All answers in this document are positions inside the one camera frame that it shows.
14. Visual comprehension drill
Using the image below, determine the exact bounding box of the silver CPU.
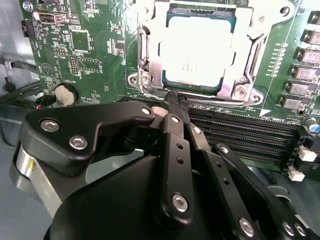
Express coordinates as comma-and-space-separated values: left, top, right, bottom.
159, 11, 238, 89

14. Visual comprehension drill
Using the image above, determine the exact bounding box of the metal socket cover frame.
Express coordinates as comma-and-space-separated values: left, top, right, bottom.
148, 0, 255, 99

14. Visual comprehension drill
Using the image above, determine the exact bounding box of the metal wire locking lever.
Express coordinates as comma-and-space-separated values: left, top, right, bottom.
246, 29, 271, 86
136, 24, 168, 100

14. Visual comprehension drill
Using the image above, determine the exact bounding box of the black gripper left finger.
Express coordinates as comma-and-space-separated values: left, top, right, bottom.
9, 90, 196, 221

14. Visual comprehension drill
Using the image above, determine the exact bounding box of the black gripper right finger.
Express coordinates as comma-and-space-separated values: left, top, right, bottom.
178, 96, 320, 240

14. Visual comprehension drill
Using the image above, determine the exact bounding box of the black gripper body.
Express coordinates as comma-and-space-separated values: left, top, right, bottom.
43, 154, 236, 240

